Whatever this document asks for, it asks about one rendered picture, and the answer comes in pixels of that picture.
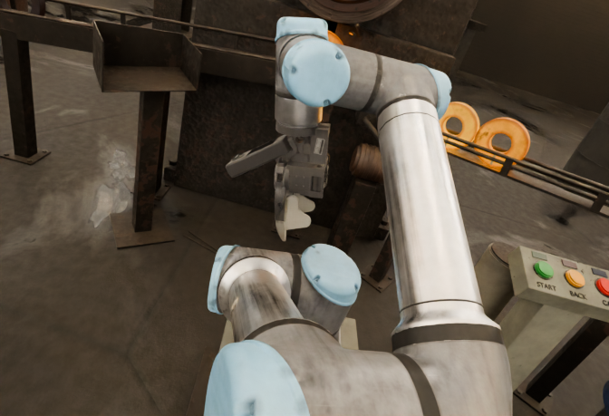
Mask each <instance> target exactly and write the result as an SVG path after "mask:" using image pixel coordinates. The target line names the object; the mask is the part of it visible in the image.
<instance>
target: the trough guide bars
mask: <svg viewBox="0 0 609 416"><path fill-rule="evenodd" d="M446 130H447V131H448V132H449V133H451V134H454V135H459V134H460V132H457V131H453V130H451V129H448V128H446ZM451 134H448V133H446V132H444V131H442V136H445V137H448V138H450V139H453V140H456V141H459V142H462V143H464V144H467V145H468V146H469V147H471V148H473V149H474V148H477V149H479V150H484V151H485V152H488V153H491V154H493V155H496V156H499V157H500V158H503V159H506V160H505V161H503V160H499V159H496V158H494V157H491V156H489V155H487V154H484V153H481V152H479V151H476V150H473V149H470V148H468V147H465V146H462V145H460V144H458V143H455V142H453V141H450V140H446V139H443V140H444V142H445V143H447V144H449V145H451V146H454V147H457V148H459V149H462V150H465V151H468V152H470V153H473V154H475V155H478V156H480V157H482V158H485V159H487V160H492V161H494V162H496V163H499V164H501V165H503V166H502V169H501V171H500V172H499V174H498V175H500V176H502V177H505V178H506V177H507V174H508V173H509V170H510V169H511V170H513V169H515V170H517V171H520V172H523V173H525V174H527V175H529V176H532V177H535V178H537V179H541V180H543V181H546V182H548V183H551V184H553V185H556V186H558V187H560V188H563V189H567V190H570V191H572V192H574V193H576V194H579V195H582V196H584V197H587V198H590V199H592V200H593V202H594V203H593V205H592V207H591V208H590V209H589V211H591V212H594V213H595V214H598V213H599V212H600V210H601V208H602V207H603V205H604V204H605V205H607V206H609V201H608V200H607V199H609V193H608V192H609V187H607V186H605V185H603V184H600V183H597V182H594V181H592V180H590V179H585V178H582V177H580V176H577V175H575V174H572V173H570V172H567V171H564V170H561V169H558V168H555V167H552V166H550V165H547V164H545V163H542V162H540V161H537V160H532V159H530V158H528V157H524V158H523V159H522V160H525V161H528V162H530V163H533V164H536V165H537V166H540V167H543V168H546V169H550V170H552V171H554V172H557V173H560V174H563V175H565V176H567V177H570V178H572V179H570V178H567V177H564V176H561V175H559V174H556V173H554V172H552V171H549V170H546V169H542V168H539V167H537V166H535V165H532V164H529V163H527V162H524V161H522V160H518V159H515V158H512V157H510V156H508V155H505V154H503V153H500V152H497V151H494V150H498V151H501V152H506V151H508V150H505V149H502V148H500V147H498V146H495V145H492V144H491V145H492V147H493V149H494V150H491V149H488V148H486V147H483V146H480V145H478V144H476V143H473V142H470V141H468V140H463V139H462V138H459V137H456V136H453V135H451ZM513 162H515V163H516V164H517V165H519V166H522V167H524V168H527V169H531V170H533V171H535V172H538V173H541V174H543V175H546V176H548V177H550V178H553V179H557V180H560V181H563V182H564V183H567V184H570V185H572V186H575V187H578V188H580V189H584V190H586V191H589V192H592V193H594V194H596V195H592V194H589V193H587V192H584V191H582V190H580V189H575V188H573V187H570V186H568V185H566V184H563V183H561V182H558V181H555V180H553V179H549V178H547V177H544V176H541V175H539V174H536V173H535V172H532V171H529V170H527V169H522V168H520V167H518V166H515V165H516V164H515V165H513ZM573 179H577V180H580V181H582V182H584V183H587V184H589V185H592V186H595V187H598V188H599V189H596V188H594V187H591V186H588V185H586V184H584V183H581V182H578V181H576V180H573Z"/></svg>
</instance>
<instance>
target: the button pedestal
mask: <svg viewBox="0 0 609 416"><path fill-rule="evenodd" d="M531 251H535V252H537V253H541V254H544V255H546V258H547V261H545V260H543V259H539V258H535V257H533V256H532V252H531ZM507 259H508V264H509V269H510V274H511V279H512V284H513V288H514V294H515V297H519V299H518V301H517V302H516V304H515V305H514V306H513V307H512V309H511V310H510V311H509V313H508V314H507V315H506V317H505V318H504V319H503V320H502V322H501V323H500V324H499V326H500V328H501V331H502V335H503V339H504V343H505V346H506V349H507V356H508V360H509V364H510V373H511V381H512V391H514V390H515V389H516V388H517V387H518V386H519V385H520V383H522V382H523V381H524V380H525V379H526V378H527V377H528V375H529V374H530V373H532V371H533V370H534V369H535V368H536V367H537V366H538V365H539V364H540V363H541V362H542V361H543V360H544V358H545V357H546V356H547V355H548V354H549V353H550V352H551V351H552V350H553V349H554V348H555V347H556V345H557V344H558V343H559V342H560V341H561V340H562V339H563V338H564V337H565V336H566V335H567V333H568V332H569V331H570V330H571V329H572V328H573V327H574V326H575V325H576V324H577V323H578V322H579V320H580V319H581V318H582V317H583V316H588V317H591V318H594V319H598V320H601V321H605V322H607V323H609V296H608V295H605V294H603V293H602V292H601V291H600V290H599V289H598V287H597V284H596V281H597V280H598V279H600V278H604V279H607V280H609V271H608V270H604V269H602V268H598V267H595V266H589V265H586V264H583V263H579V262H576V261H573V260H570V259H566V258H563V257H560V256H554V255H551V254H548V253H545V252H541V251H538V250H535V249H532V248H528V247H522V246H519V247H517V248H516V249H515V250H513V251H512V252H511V253H509V254H508V255H507ZM561 259H563V260H566V261H570V262H573V263H576V265H577V269H574V268H571V267H568V266H563V263H562V260H561ZM538 261H544V262H546V263H548V264H549V265H551V267H552V268H553V271H554V275H553V276H552V277H550V278H544V277H542V276H541V275H539V274H538V272H537V271H536V269H535V264H536V263H537V262H538ZM591 268H595V269H598V270H602V271H605V272H606V274H607V277H608V278H606V277H603V276H598V275H594V274H593V272H592V269H591ZM571 269H573V270H575V271H577V272H579V273H580V274H581V275H582V276H583V277H584V279H585V285H583V286H581V287H576V286H573V285H571V284H570V283H569V281H568V280H567V278H566V272H567V271H569V270H571Z"/></svg>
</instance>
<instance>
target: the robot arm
mask: <svg viewBox="0 0 609 416"><path fill-rule="evenodd" d="M327 27H328V26H327V22H326V21H325V20H324V19H319V18H307V17H282V18H280V19H279V20H278V22H277V27H276V38H275V44H276V49H275V119H276V126H275V129H276V131H277V132H279V133H281V134H284V135H283V136H280V137H278V138H276V139H274V140H271V141H269V142H267V143H265V144H263V145H261V146H258V147H256V148H254V149H252V150H250V151H247V152H245V153H238V154H237V155H235V156H234V157H233V158H232V160H231V161H230V162H229V163H228V164H227V165H226V169H227V172H228V174H229V175H230V177H231V178H234V177H236V176H238V175H244V174H247V173H248V172H249V171H250V170H251V169H255V168H257V167H259V166H261V165H264V164H266V163H267V162H269V161H272V160H275V161H276V165H275V224H276V229H277V233H278V235H279V236H280V237H281V239H282V241H286V231H287V230H290V229H295V228H302V227H308V226H309V225H310V224H311V219H310V217H309V216H308V215H306V214H305V213H304V212H310V211H313V210H314V208H315V204H314V202H313V201H312V200H310V199H308V198H306V197H305V196H309V197H310V198H323V192H324V188H325V187H326V183H327V177H328V176H327V175H328V167H329V166H328V164H329V161H330V154H329V153H327V151H328V140H329V133H330V125H331V124H329V123H320V121H322V115H323V107H324V106H328V105H334V106H339V107H344V108H347V109H352V110H356V111H363V112H367V113H371V114H375V115H376V121H377V129H378V136H379V143H380V152H381V159H382V173H383V181H384V188H385V196H386V204H387V211H388V219H389V227H390V234H391V249H392V256H393V264H394V272H395V279H396V286H397V295H398V302H399V309H400V317H401V320H400V323H399V324H398V325H397V326H396V328H395V329H394V330H393V331H392V333H391V343H392V351H393V353H387V352H375V351H362V350H349V349H344V348H342V346H341V345H340V344H339V329H340V327H341V325H342V323H343V320H344V318H345V317H346V316H347V314H348V312H349V310H350V308H351V306H352V304H353V303H354V302H355V300H356V297H357V293H358V291H359V289H360V286H361V275H360V272H359V269H358V267H357V266H356V264H355V263H354V262H353V261H352V260H351V258H349V257H348V256H347V255H346V254H345V253H344V252H343V251H342V250H340V249H338V248H336V247H332V246H329V245H326V244H315V245H312V246H311V247H308V248H307V249H306V250H305V251H304V253H303V254H302V255H299V254H292V253H287V252H279V251H272V250H264V249H257V248H250V247H241V246H238V245H234V246H222V247H221V248H220V249H219V250H218V251H217V254H216V258H215V263H214V265H213V269H212V273H211V277H210V283H209V289H208V310H209V311H210V312H214V313H217V314H223V315H224V316H225V317H226V318H227V320H228V321H230V322H231V324H232V330H233V337H234V342H233V343H230V344H228V345H226V346H224V347H223V348H222V349H221V350H220V352H219V354H218V355H217V357H216V359H215V361H214V363H213V366H212V369H211V373H210V376H209V381H208V389H207V396H206V403H205V411H204V416H512V400H513V391H512V381H511V373H510V364H509V360H508V353H507V349H506V346H505V343H504V339H503V335H502V331H501V328H500V326H499V325H498V324H496V323H495V322H493V321H492V320H490V319H489V318H488V317H487V316H486V315H485V313H484V309H483V304H482V301H481V297H480V293H479V286H478V282H477V278H476V275H475V270H474V266H473V263H472V259H471V254H470V251H469V244H468V240H467V236H466V232H465V228H464V225H463V220H462V216H461V213H460V209H459V202H458V198H457V194H456V190H455V186H454V182H453V178H452V175H451V171H450V164H449V160H448V156H447V151H446V148H445V144H444V140H443V137H442V132H441V128H440V122H439V120H440V119H441V118H442V117H443V115H444V114H445V112H446V110H447V109H448V107H449V104H450V91H451V83H450V79H449V77H448V76H447V75H446V74H445V73H443V72H440V71H437V70H433V69H431V68H429V67H428V66H426V65H424V64H420V63H407V62H404V61H400V60H397V59H393V58H390V57H386V56H382V55H379V54H376V53H370V52H366V51H363V50H359V49H356V48H352V47H349V46H345V45H341V44H335V43H331V42H329V41H328V40H329V39H328V36H327ZM300 137H303V138H300ZM312 187H313V188H312ZM293 193H294V195H293Z"/></svg>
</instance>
